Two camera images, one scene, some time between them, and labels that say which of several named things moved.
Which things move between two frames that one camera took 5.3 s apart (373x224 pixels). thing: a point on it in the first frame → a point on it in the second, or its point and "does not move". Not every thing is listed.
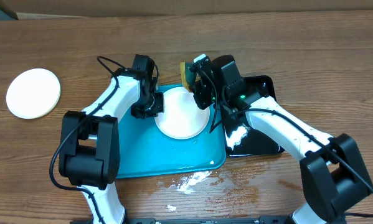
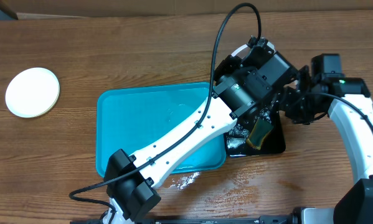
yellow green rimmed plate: x=42 y=96 does not move
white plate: x=33 y=93 does not move
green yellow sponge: x=187 y=76 → x=260 y=130
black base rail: x=264 y=219 does not move
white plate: x=182 y=117 → x=242 y=52
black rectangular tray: x=243 y=137 does not move
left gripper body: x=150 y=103 → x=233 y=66
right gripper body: x=208 y=96 → x=300 y=107
